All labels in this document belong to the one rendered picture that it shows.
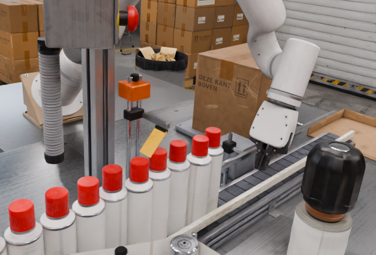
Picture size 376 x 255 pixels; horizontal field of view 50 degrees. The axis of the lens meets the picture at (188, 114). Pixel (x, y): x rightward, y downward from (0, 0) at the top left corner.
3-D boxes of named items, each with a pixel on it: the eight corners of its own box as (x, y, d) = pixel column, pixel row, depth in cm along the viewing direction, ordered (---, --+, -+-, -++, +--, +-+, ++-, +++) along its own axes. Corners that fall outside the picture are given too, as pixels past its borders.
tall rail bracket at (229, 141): (237, 198, 107) (245, 141, 101) (216, 187, 112) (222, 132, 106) (244, 193, 109) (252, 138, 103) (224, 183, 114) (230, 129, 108)
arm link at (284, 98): (262, 85, 101) (258, 97, 101) (294, 94, 95) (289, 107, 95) (278, 90, 107) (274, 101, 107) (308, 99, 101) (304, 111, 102)
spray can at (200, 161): (200, 234, 84) (208, 146, 77) (177, 226, 86) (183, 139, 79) (208, 221, 89) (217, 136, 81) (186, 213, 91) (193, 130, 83)
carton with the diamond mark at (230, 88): (249, 151, 129) (261, 69, 119) (191, 128, 143) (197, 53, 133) (292, 126, 151) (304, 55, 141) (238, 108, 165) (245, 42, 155)
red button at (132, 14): (118, 6, 57) (139, 7, 58) (117, 3, 61) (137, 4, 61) (118, 33, 59) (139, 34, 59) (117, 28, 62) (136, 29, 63)
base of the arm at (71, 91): (44, 122, 139) (60, 97, 125) (22, 75, 142) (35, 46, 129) (92, 109, 151) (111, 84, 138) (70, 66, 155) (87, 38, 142)
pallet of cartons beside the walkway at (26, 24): (92, 86, 441) (91, 2, 408) (18, 103, 382) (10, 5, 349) (36, 62, 514) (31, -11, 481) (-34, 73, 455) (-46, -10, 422)
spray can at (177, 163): (160, 239, 82) (166, 149, 74) (159, 223, 87) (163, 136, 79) (186, 239, 83) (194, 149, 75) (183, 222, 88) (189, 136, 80)
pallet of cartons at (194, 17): (186, 90, 454) (193, -18, 412) (135, 72, 504) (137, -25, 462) (245, 72, 540) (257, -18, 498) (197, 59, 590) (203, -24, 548)
